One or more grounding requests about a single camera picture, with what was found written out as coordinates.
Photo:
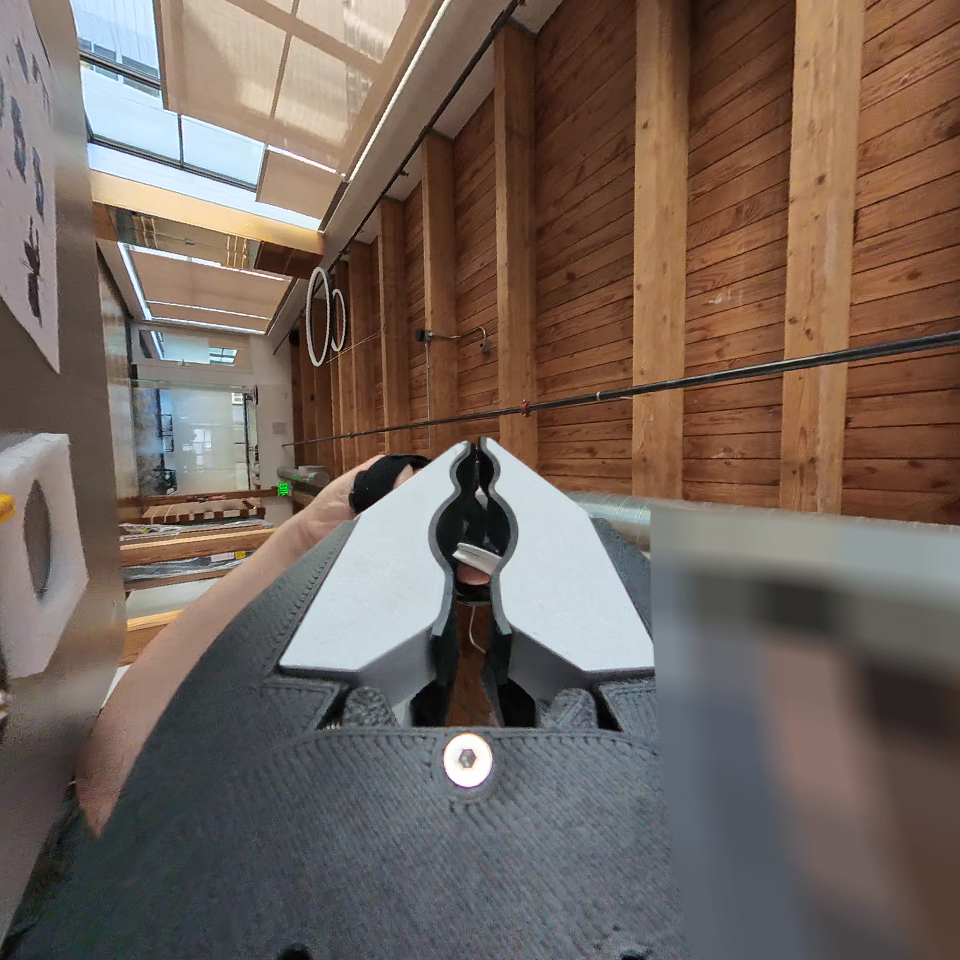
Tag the beige roller blind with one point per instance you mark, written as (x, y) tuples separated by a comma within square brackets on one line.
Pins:
[(202, 289), (300, 184), (247, 67)]

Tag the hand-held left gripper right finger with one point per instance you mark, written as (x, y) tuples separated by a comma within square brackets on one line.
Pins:
[(570, 592)]

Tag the large glass window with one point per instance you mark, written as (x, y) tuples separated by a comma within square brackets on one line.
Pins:
[(135, 124)]

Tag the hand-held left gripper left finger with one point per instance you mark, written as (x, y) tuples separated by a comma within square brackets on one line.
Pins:
[(367, 600)]

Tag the grey conduit fixture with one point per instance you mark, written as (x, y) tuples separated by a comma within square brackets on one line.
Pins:
[(457, 335)]

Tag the white printed paper sheet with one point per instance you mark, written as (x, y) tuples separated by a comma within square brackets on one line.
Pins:
[(22, 187)]

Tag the white foam block with hole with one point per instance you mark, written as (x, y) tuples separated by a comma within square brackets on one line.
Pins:
[(64, 487)]

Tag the silver metal duct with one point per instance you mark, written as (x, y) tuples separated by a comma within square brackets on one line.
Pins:
[(615, 514)]

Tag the long black ceiling pipe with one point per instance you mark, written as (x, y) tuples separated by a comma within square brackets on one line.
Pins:
[(675, 385)]

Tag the person's right hand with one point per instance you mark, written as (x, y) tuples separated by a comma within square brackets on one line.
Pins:
[(326, 514)]

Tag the small yellow part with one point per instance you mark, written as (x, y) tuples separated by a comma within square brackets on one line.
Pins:
[(4, 510)]

